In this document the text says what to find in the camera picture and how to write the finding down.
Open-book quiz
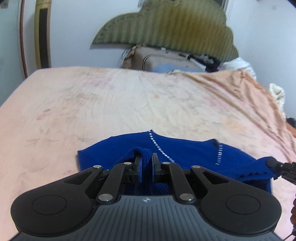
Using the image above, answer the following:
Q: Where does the blue knit sweater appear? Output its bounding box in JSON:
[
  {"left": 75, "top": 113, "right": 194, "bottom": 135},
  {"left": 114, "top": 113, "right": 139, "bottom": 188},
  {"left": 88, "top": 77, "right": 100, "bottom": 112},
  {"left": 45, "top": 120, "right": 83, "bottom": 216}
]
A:
[{"left": 78, "top": 130, "right": 274, "bottom": 195}]

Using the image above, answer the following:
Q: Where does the dark clothes pile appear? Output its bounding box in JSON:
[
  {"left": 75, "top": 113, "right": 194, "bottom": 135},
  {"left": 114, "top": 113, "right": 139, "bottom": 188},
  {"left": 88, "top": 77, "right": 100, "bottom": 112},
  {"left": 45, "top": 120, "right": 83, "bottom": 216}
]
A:
[{"left": 187, "top": 54, "right": 222, "bottom": 73}]

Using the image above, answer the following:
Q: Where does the pink bed sheet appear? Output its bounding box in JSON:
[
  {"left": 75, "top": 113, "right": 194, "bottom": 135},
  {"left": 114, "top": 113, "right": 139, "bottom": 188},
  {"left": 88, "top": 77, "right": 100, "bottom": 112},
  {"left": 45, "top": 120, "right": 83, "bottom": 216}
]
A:
[{"left": 1, "top": 67, "right": 295, "bottom": 240}]

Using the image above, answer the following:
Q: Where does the white fluffy cloth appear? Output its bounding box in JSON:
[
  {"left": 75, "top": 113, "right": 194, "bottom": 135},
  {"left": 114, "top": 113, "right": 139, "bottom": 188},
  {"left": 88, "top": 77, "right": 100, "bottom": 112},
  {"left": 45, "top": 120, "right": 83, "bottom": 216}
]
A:
[{"left": 220, "top": 57, "right": 285, "bottom": 115}]

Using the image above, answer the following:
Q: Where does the white floral wardrobe door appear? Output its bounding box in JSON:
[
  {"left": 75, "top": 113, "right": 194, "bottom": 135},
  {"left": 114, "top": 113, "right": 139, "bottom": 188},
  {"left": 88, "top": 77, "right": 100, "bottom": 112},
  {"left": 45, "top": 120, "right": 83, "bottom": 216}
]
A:
[{"left": 0, "top": 0, "right": 28, "bottom": 104}]

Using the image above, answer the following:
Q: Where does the olive padded headboard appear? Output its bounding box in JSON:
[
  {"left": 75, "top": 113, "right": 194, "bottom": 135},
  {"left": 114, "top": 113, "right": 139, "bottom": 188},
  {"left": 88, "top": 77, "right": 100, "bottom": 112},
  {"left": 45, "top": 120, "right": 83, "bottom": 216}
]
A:
[{"left": 93, "top": 0, "right": 239, "bottom": 62}]

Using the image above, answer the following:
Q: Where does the gold tower fan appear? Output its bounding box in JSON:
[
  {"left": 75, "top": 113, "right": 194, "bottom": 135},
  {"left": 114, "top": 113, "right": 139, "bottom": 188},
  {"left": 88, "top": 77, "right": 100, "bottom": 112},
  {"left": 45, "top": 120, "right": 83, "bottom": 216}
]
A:
[{"left": 34, "top": 0, "right": 52, "bottom": 69}]

